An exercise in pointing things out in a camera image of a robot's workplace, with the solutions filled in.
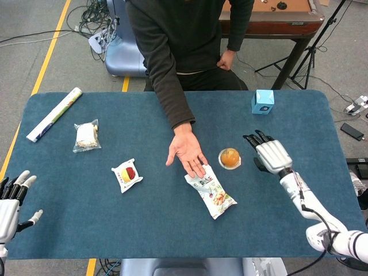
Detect person's bare right hand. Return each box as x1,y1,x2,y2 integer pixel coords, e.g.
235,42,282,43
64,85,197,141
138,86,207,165
165,122,209,179

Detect person's bare left hand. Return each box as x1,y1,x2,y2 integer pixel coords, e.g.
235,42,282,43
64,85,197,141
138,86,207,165
217,49,237,71

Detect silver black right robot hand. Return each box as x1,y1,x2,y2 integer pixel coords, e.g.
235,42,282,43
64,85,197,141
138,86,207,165
243,129,294,175

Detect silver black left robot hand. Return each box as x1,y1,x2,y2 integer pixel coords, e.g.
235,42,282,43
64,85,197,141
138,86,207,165
0,170,44,245

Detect orange dome jelly cup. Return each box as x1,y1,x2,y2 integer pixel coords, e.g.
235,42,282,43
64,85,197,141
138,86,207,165
217,147,242,170

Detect person's dark-sleeved right forearm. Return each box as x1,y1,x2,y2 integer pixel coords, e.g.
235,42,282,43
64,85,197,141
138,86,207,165
126,0,196,130

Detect person's dark-sleeved left forearm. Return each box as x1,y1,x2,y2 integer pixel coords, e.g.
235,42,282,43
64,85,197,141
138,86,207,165
227,0,255,52

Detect person's dark-clothed torso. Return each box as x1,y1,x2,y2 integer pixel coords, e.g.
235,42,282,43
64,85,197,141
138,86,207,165
126,0,254,92

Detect light blue speaker box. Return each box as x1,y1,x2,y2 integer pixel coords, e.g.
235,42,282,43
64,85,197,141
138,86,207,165
251,89,275,116

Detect white nut snack bag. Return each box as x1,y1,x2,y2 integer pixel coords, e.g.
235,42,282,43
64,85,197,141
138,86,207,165
184,163,238,220

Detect brown wooden table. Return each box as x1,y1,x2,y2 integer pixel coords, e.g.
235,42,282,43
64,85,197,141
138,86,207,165
220,0,325,90

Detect white packet red yellow print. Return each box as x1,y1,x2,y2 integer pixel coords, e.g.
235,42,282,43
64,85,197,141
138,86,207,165
111,158,144,194

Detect black smartphone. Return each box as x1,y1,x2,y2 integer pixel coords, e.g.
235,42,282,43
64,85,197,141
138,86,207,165
340,122,365,142

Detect black flat device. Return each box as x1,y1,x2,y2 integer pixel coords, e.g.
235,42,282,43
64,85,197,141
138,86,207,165
346,157,368,173

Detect black tripod stand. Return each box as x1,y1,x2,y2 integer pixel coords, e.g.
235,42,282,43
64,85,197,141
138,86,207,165
254,0,347,90

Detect white power strip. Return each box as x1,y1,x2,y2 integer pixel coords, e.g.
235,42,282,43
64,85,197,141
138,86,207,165
87,30,109,55
344,95,368,116

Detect sandwich in clear bag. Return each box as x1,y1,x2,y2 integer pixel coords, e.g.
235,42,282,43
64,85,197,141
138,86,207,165
72,118,102,154

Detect blue-grey machine base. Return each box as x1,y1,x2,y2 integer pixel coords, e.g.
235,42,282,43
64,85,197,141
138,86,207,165
104,0,147,78

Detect blue felt table cover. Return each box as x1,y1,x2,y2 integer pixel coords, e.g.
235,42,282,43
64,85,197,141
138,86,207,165
5,90,367,259

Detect white printed wrap roll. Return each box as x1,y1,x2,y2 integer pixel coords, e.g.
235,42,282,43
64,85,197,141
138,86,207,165
25,87,83,143

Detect grey-blue robot torso base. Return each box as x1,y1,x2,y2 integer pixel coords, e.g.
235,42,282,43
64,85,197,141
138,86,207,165
119,257,288,276

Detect black cable on robot arm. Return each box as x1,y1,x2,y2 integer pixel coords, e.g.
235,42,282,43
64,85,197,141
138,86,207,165
287,204,339,276

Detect tangle of black floor cables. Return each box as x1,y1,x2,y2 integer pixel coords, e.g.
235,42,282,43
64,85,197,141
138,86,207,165
67,0,120,63

